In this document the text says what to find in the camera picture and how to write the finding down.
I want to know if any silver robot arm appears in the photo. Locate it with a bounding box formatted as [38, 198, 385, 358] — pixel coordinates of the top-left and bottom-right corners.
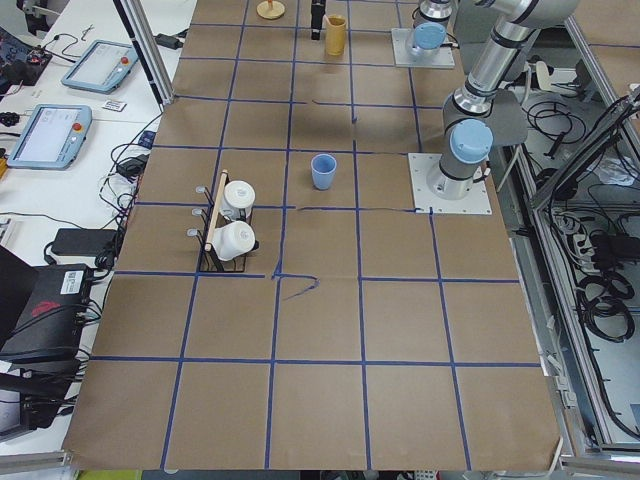
[311, 0, 452, 56]
[427, 1, 578, 201]

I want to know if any bamboo chopstick holder cup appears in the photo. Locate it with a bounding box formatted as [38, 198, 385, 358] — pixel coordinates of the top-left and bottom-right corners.
[324, 15, 347, 56]

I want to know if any light blue plastic cup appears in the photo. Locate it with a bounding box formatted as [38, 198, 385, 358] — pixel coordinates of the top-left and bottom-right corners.
[310, 153, 337, 190]

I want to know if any round wooden coaster stand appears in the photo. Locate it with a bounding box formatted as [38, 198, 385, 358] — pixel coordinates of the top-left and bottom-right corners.
[256, 0, 286, 20]

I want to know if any white mug far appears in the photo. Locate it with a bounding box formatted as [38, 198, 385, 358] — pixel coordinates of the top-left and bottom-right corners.
[220, 180, 256, 221]

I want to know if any white mug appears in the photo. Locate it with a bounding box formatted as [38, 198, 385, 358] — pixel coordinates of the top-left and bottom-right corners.
[213, 221, 256, 261]
[220, 180, 256, 221]

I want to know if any upper teach pendant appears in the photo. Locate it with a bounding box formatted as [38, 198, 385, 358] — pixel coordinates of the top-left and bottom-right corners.
[61, 40, 138, 94]

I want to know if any teach pendant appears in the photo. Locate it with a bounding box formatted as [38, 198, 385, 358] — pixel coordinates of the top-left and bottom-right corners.
[61, 40, 138, 94]
[7, 104, 93, 170]

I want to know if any white mug near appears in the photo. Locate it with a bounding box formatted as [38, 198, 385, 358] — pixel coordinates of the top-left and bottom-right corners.
[213, 221, 256, 261]

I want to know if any lower teach pendant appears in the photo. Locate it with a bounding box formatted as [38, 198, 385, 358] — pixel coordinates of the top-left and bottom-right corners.
[7, 104, 93, 170]

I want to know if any black power brick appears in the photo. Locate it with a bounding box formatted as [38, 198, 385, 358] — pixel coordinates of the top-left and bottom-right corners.
[43, 228, 116, 265]

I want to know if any black computer box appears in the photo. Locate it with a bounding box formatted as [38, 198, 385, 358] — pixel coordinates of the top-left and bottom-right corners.
[1, 248, 93, 364]

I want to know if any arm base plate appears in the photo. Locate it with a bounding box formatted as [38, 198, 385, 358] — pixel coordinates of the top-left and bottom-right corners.
[408, 153, 492, 215]
[391, 28, 455, 69]

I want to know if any aluminium frame post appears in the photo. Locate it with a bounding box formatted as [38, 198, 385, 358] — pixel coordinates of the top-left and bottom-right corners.
[113, 0, 175, 106]

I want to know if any wooden rack handle rod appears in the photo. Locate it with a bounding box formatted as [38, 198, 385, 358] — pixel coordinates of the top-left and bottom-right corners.
[204, 169, 228, 252]

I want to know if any black wire cup rack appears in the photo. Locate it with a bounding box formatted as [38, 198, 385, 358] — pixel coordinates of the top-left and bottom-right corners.
[187, 169, 259, 273]

